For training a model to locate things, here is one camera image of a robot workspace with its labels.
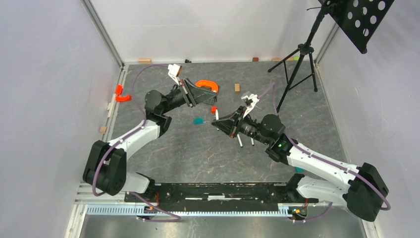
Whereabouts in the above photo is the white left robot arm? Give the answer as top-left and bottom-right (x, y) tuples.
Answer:
(82, 78), (218, 202)

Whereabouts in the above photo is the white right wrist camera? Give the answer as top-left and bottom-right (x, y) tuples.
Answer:
(241, 93), (259, 118)

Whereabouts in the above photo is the teal block near right arm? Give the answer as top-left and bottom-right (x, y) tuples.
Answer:
(295, 167), (305, 173)

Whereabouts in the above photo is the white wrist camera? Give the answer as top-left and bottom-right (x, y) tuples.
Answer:
(167, 63), (182, 86)
(241, 93), (259, 118)

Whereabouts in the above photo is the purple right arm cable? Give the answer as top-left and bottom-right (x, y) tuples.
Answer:
(257, 82), (392, 224)

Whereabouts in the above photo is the orange curved block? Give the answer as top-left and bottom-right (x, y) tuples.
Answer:
(115, 95), (132, 103)

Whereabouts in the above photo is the wooden block back wall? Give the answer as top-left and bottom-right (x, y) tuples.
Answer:
(138, 59), (153, 64)

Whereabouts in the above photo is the wooden block back right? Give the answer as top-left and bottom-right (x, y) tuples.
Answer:
(271, 57), (294, 62)

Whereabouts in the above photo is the black perforated plate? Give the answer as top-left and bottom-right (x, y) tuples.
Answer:
(322, 0), (394, 54)

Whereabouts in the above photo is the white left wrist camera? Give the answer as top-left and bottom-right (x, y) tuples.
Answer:
(167, 63), (182, 86)

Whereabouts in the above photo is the aluminium frame rail left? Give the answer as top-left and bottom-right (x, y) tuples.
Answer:
(99, 65), (129, 143)

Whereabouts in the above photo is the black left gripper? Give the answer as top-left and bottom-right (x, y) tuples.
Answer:
(161, 78), (216, 115)

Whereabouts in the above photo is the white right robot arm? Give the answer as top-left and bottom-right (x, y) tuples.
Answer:
(211, 106), (391, 222)

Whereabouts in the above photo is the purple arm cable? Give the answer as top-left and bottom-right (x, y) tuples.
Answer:
(257, 82), (392, 224)
(92, 64), (182, 223)

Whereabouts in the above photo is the teal cube near pen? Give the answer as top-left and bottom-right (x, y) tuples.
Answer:
(193, 118), (204, 125)

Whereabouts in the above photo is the black tripod stand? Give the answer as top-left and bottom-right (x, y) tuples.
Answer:
(267, 0), (331, 113)

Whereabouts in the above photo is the orange arch block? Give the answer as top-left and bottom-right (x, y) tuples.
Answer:
(195, 80), (219, 93)

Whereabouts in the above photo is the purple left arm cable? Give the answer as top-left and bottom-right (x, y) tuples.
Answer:
(92, 64), (182, 223)

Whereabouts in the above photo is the orange block upright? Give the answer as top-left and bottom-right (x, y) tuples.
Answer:
(114, 84), (123, 95)

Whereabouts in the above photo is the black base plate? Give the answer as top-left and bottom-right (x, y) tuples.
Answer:
(141, 182), (318, 212)

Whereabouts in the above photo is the aluminium corner post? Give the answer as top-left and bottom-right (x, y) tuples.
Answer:
(81, 0), (125, 68)

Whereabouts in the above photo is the white pen blue tip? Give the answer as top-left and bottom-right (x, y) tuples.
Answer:
(237, 134), (243, 148)

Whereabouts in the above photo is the blue cable duct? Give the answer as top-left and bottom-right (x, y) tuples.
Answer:
(86, 204), (292, 218)

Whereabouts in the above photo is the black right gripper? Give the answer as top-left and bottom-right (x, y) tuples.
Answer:
(211, 106), (271, 145)

